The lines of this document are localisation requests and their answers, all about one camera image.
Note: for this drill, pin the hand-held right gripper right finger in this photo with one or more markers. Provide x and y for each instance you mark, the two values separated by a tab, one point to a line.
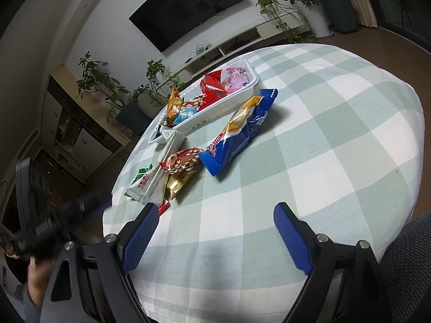
293	239

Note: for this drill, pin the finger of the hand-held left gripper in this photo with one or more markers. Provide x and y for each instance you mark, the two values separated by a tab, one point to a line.
91	205

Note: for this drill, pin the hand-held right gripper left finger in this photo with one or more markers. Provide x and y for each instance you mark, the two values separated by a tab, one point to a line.
141	239

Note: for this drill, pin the thin red snack packet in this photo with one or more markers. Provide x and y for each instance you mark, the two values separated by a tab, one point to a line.
164	207

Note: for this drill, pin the green snack packet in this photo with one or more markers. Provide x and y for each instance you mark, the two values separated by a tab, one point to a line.
139	175

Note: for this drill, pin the cream white snack packet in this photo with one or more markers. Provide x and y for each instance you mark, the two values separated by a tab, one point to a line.
151	181

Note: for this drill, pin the gold snack packet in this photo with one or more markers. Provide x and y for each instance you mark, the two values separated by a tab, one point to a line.
176	185

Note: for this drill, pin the brown red patterned snack packet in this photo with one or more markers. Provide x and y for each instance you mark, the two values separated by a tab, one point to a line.
180	161

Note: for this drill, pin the black snack packet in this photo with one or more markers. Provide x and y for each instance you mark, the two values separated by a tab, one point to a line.
159	133

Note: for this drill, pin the blue chips packet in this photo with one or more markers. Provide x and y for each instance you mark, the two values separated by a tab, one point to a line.
242	134

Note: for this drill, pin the blue panda snack packet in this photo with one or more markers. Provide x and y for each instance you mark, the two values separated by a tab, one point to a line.
187	112

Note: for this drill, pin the white plastic tray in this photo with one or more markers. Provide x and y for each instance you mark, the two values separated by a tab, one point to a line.
219	107

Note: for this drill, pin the red candy packet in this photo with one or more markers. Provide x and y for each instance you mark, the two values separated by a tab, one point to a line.
212	91

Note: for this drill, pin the pink cartoon snack packet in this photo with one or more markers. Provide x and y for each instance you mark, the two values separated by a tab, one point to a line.
237	79

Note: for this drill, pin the person's left forearm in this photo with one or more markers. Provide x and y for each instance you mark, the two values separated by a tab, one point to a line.
30	309

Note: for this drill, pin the person's left hand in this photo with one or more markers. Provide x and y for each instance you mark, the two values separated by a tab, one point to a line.
40	282

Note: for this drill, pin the tall tree in blue pot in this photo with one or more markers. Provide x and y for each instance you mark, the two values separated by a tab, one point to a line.
133	117

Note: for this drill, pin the green white checked tablecloth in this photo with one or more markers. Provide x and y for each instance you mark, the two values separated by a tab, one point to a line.
320	141

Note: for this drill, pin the small plant ribbed white pot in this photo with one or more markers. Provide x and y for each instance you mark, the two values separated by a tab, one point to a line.
146	102

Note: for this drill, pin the trailing pothos on stand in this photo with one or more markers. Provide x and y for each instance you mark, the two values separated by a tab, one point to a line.
156	70

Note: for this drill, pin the white television cabinet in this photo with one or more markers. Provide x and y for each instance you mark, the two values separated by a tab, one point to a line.
242	37

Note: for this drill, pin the bushy plant tall white pot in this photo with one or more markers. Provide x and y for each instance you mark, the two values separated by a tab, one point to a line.
318	20

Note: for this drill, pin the large-leaf plant dark pot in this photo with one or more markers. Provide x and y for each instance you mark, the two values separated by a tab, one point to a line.
338	10

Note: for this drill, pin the trailing vine plant on cabinet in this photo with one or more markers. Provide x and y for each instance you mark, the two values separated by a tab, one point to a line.
269	5

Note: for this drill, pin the beige curtain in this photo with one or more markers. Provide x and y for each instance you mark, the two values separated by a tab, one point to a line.
363	3

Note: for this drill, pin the glass sliding door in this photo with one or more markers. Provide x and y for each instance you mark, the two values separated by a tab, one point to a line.
400	3

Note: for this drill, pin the white wall cupboards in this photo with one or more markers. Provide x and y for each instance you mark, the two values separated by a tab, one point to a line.
77	134

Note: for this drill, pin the black wall television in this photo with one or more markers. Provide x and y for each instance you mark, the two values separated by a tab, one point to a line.
188	6

